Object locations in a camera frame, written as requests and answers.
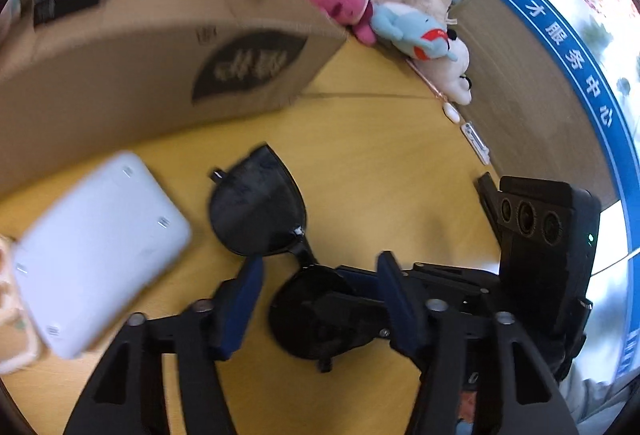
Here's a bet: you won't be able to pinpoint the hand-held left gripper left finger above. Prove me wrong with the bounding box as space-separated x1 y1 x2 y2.
62 255 266 435

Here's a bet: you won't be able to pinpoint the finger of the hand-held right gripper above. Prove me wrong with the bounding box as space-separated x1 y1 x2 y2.
300 292 393 346
334 264 498 316

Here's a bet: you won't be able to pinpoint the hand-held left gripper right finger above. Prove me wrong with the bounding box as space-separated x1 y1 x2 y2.
376 251 581 435

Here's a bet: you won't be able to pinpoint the black sunglasses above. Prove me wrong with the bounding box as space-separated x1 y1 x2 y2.
207 144 391 373

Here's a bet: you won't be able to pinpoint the brown cardboard box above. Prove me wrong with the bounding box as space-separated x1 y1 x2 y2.
0 0 349 196

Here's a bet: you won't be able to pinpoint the wooden desktop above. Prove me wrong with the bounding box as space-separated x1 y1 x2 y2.
0 0 506 435

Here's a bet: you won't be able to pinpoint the white and silver clip holder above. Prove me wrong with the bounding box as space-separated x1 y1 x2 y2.
460 121 491 165

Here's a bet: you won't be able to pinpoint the white power bank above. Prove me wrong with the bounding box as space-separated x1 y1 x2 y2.
11 151 193 360

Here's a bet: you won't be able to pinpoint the white plush dog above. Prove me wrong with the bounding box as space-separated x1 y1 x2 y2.
425 28 473 106

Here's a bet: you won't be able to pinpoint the pink transparent pen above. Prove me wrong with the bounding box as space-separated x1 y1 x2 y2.
405 59 448 102

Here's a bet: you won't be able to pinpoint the beige printed packet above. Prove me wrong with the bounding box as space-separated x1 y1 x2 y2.
0 235 48 376

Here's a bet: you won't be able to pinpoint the blue and red plush toy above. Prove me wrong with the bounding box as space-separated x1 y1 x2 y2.
371 4 458 62

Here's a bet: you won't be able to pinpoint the blue wall banner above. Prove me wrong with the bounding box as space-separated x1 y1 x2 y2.
372 0 640 156

